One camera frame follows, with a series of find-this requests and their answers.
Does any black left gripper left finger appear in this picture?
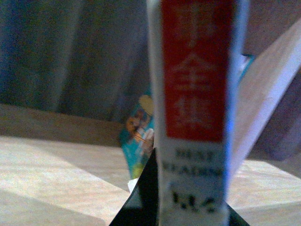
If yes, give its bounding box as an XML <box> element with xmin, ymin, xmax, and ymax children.
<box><xmin>110</xmin><ymin>148</ymin><xmax>159</xmax><ymax>226</ymax></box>

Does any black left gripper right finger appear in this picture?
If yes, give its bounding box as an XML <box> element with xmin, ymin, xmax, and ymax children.
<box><xmin>227</xmin><ymin>205</ymin><xmax>250</xmax><ymax>226</ymax></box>

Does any red and white spine book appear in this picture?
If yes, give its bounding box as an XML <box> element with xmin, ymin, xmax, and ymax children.
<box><xmin>147</xmin><ymin>0</ymin><xmax>301</xmax><ymax>226</ymax></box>

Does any left wooden shelf unit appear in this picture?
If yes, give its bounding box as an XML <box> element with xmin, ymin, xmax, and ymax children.
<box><xmin>0</xmin><ymin>105</ymin><xmax>301</xmax><ymax>226</ymax></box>

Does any teal cover picture book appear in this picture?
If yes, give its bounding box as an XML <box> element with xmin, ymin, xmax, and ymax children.
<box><xmin>118</xmin><ymin>53</ymin><xmax>255</xmax><ymax>182</ymax></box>

